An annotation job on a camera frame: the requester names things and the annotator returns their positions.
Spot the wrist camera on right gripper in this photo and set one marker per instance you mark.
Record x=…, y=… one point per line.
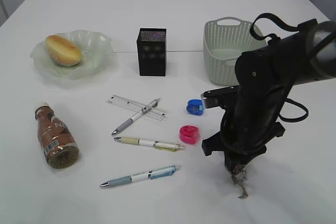
x=225, y=98

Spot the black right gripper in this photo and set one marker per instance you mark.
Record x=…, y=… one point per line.
x=247, y=127

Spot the blue pencil sharpener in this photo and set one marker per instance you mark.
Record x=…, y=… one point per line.
x=195, y=107

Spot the black mesh pen holder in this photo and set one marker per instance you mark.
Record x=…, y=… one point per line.
x=151, y=46

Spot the grey grip white pen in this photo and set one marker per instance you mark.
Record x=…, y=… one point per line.
x=136, y=115

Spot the beige grip white pen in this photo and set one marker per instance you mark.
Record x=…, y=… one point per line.
x=148, y=143

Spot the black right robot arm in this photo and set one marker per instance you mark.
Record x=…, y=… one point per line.
x=265, y=77

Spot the grey-green plastic basket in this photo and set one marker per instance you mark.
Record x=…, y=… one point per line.
x=224, y=40

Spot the pink pencil sharpener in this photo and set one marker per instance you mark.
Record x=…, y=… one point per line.
x=189, y=134

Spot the golden bread loaf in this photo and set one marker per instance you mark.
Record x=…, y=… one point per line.
x=62, y=51

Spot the large paper piece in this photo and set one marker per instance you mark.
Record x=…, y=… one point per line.
x=238, y=176

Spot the brown coffee drink bottle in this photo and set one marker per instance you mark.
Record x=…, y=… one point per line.
x=57, y=143

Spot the blue grip white pen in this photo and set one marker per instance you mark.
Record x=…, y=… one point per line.
x=151, y=174

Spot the clear plastic ruler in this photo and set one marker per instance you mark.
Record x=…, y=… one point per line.
x=136, y=106

